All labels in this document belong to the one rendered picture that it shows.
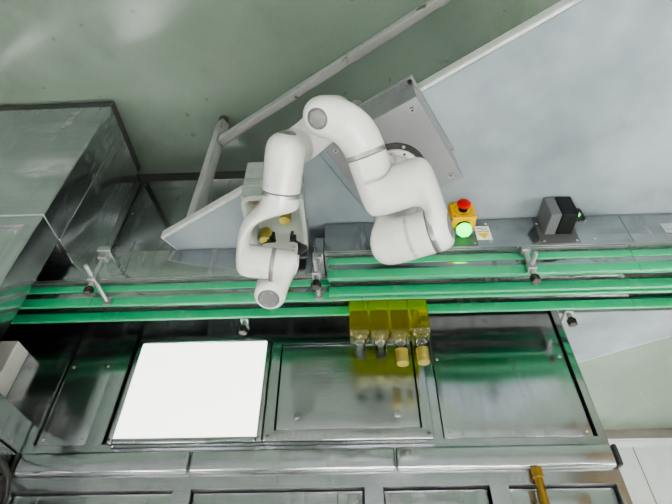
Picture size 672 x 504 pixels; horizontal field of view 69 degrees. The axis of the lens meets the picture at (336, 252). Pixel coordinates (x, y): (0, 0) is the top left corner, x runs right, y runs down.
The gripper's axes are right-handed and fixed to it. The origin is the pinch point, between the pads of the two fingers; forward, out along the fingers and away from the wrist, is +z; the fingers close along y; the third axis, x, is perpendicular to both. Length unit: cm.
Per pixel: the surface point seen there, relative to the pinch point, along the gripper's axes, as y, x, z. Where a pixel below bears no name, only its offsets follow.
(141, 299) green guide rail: -45.2, -18.1, -1.3
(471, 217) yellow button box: 54, 1, 6
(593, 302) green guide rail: 92, -28, 2
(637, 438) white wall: 256, -306, 165
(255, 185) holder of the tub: -6.9, 13.6, 7.0
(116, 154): -75, 5, 69
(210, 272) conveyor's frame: -25.2, -14.5, 6.7
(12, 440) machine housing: -75, -40, -33
